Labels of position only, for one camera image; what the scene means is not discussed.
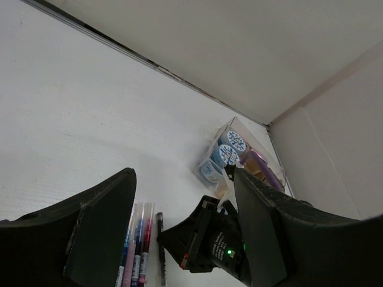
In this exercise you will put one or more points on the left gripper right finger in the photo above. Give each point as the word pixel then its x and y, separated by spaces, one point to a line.
pixel 290 243

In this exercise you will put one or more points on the blue gel pen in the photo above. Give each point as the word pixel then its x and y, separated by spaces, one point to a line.
pixel 140 220

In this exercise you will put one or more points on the blue tape roll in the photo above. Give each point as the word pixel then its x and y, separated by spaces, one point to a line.
pixel 223 155
pixel 231 138

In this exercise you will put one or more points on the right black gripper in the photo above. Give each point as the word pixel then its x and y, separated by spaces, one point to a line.
pixel 208 239

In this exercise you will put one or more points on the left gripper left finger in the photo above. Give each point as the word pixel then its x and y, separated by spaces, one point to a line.
pixel 75 242

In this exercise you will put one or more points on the black gel pen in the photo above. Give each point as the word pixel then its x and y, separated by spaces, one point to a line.
pixel 161 250

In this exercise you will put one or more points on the pink red gel pen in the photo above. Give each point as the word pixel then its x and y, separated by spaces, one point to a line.
pixel 149 212

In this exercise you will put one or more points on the clear compartment desk organizer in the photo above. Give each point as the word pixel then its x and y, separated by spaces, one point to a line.
pixel 216 179

